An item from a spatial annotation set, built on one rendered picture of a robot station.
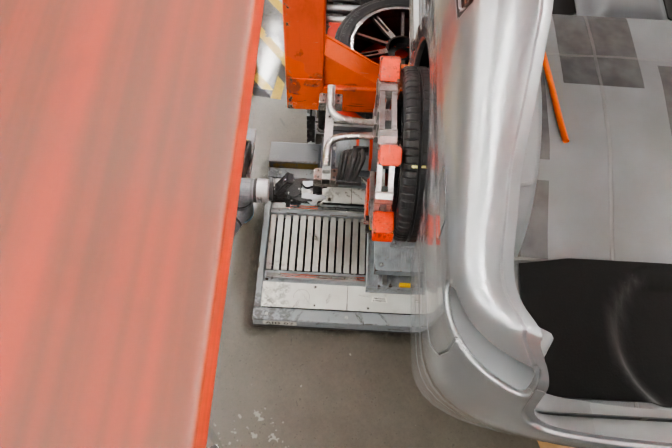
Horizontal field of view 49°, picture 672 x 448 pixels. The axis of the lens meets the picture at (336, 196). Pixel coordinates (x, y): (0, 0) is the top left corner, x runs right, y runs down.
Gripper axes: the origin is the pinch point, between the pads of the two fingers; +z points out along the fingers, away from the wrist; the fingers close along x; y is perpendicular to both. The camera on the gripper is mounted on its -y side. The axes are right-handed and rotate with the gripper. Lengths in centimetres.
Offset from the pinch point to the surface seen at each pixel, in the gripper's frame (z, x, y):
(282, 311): -16, 19, 75
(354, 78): 10, -62, 10
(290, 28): -16, -60, -21
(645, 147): 113, -13, -21
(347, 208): 11, -36, 75
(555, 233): 81, 18, -10
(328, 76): -1, -62, 10
